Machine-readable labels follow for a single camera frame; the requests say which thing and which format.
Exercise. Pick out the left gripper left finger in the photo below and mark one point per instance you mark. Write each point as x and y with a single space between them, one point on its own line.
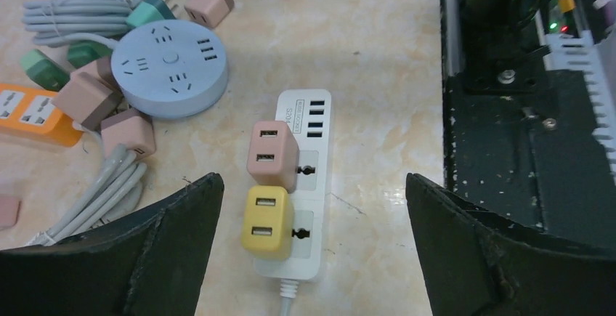
150 262

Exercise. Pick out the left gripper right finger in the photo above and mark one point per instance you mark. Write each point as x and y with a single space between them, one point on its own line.
476 262

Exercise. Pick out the yellow USB charger plug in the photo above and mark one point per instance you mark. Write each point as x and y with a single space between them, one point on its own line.
268 223

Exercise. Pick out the round light blue power socket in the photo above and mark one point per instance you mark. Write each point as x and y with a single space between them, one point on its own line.
170 69

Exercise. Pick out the orange power strip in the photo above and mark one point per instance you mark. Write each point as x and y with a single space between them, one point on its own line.
29 113

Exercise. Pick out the white power strip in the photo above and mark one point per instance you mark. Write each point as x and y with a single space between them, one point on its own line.
309 115

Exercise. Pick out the pink USB charger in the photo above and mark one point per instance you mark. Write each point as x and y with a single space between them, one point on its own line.
208 13

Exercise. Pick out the pink power strip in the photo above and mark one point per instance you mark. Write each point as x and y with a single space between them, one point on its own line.
9 213

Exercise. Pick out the green USB charger plug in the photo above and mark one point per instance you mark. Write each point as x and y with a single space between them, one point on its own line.
44 71
82 53

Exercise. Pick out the teal USB charger plug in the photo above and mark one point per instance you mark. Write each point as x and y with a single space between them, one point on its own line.
148 11

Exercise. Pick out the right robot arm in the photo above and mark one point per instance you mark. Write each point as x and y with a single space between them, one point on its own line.
492 30

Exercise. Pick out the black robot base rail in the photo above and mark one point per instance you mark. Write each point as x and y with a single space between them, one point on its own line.
533 138

